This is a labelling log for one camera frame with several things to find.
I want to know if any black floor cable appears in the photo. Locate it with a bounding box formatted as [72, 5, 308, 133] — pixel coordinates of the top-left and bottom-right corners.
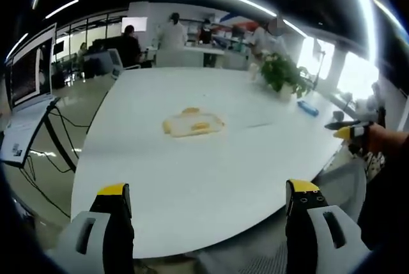
[22, 107, 90, 220]

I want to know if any white wall screen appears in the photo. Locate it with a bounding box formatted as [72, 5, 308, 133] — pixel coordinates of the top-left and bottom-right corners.
[121, 16, 148, 33]

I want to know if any green potted plant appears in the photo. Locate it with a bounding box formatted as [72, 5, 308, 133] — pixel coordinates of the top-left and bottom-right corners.
[259, 52, 311, 100]

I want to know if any blue flat case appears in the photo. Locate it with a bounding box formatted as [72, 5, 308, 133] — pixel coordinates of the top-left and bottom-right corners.
[297, 100, 320, 116]

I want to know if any open white laptop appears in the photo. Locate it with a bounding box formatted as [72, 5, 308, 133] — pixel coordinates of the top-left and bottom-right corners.
[0, 22, 61, 167]

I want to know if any white office chair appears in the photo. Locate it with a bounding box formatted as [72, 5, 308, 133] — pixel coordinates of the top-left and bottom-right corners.
[106, 47, 142, 80]

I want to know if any thin floor lamp stand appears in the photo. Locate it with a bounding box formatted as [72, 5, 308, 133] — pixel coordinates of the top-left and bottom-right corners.
[313, 38, 328, 91]

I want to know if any small pale cup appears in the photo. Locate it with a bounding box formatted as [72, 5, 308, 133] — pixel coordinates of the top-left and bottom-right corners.
[248, 62, 260, 82]

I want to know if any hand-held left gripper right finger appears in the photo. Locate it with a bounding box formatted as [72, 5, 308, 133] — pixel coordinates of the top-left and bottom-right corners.
[284, 178, 372, 274]

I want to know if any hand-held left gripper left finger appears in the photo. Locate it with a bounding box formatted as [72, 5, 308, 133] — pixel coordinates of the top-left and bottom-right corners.
[47, 183, 135, 274]

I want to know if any clear plastic bag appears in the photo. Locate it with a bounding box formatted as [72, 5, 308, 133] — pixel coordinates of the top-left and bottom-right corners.
[162, 107, 226, 139]

